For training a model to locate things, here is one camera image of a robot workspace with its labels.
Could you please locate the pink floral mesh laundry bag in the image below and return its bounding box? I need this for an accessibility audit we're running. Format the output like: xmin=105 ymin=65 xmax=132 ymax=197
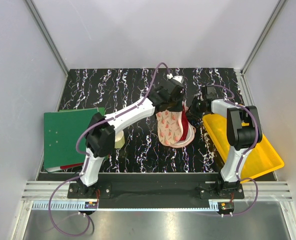
xmin=155 ymin=102 xmax=196 ymax=148

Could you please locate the red lace bra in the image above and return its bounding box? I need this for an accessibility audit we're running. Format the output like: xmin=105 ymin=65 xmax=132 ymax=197
xmin=180 ymin=110 xmax=191 ymax=141

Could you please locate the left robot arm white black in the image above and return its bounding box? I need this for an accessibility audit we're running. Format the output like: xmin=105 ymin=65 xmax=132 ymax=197
xmin=76 ymin=78 xmax=184 ymax=198

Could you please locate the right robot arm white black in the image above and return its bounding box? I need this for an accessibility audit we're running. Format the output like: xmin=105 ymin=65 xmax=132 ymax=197
xmin=189 ymin=84 xmax=263 ymax=199

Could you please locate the cream ceramic mug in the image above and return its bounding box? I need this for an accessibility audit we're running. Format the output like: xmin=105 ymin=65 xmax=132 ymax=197
xmin=114 ymin=130 xmax=125 ymax=149

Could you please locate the yellow plastic tray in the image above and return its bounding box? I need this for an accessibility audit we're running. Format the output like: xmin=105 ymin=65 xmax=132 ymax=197
xmin=202 ymin=114 xmax=285 ymax=179

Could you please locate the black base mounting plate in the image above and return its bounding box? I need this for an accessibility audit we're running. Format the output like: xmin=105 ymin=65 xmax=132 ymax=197
xmin=36 ymin=171 xmax=276 ymax=209

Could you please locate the green binder folder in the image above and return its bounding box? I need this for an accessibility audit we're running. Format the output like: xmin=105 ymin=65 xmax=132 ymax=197
xmin=43 ymin=107 xmax=105 ymax=173

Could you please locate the red folder under binder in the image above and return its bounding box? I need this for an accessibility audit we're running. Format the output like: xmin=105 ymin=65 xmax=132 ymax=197
xmin=59 ymin=162 xmax=83 ymax=170

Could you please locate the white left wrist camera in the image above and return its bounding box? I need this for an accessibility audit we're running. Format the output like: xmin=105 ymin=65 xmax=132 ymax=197
xmin=166 ymin=73 xmax=184 ymax=86

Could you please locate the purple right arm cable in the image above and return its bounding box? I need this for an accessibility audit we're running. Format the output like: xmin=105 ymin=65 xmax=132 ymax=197
xmin=195 ymin=84 xmax=264 ymax=218

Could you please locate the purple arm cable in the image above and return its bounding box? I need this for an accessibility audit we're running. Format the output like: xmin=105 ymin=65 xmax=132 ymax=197
xmin=48 ymin=62 xmax=175 ymax=237
xmin=195 ymin=84 xmax=264 ymax=218

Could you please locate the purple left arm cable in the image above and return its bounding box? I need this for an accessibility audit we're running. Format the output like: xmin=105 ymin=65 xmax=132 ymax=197
xmin=48 ymin=62 xmax=175 ymax=237

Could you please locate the aluminium rail frame front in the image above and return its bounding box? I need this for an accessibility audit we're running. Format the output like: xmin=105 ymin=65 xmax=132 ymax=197
xmin=12 ymin=181 xmax=296 ymax=240

